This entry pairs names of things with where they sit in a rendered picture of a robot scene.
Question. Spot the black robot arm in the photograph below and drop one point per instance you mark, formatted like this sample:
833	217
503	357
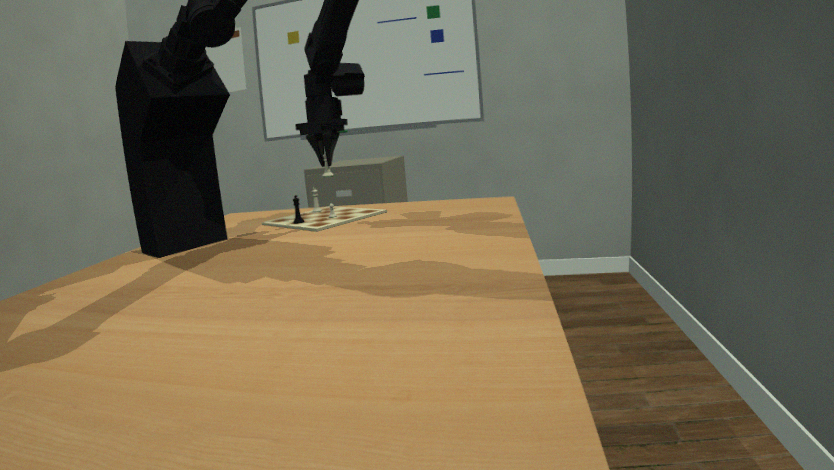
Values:
211	24

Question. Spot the black chess king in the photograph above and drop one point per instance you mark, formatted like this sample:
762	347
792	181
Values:
298	218

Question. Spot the brown and cream chessboard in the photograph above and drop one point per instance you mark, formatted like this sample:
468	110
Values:
320	220

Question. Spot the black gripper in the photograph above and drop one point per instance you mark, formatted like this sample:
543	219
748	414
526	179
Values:
319	114

